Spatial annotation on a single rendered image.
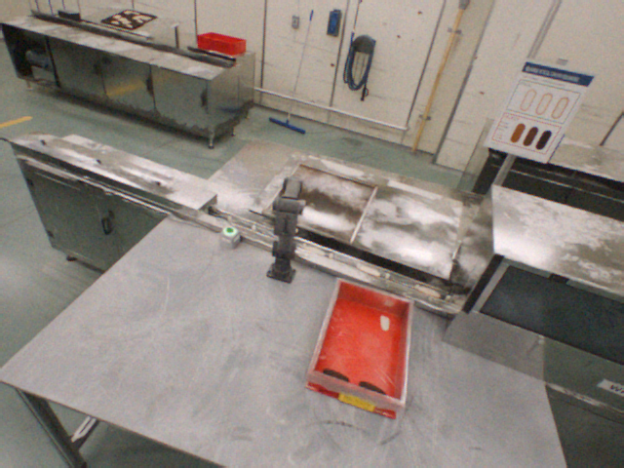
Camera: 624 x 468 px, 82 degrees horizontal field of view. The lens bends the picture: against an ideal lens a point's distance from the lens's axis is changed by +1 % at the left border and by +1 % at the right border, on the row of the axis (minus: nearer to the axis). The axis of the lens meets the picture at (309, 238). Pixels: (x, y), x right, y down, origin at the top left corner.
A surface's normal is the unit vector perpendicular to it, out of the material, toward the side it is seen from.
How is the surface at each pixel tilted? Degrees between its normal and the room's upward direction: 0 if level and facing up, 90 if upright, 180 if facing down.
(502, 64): 90
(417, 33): 90
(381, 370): 0
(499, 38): 90
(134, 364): 0
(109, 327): 0
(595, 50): 90
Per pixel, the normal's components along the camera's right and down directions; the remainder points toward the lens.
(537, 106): -0.42, 0.52
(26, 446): 0.14, -0.77
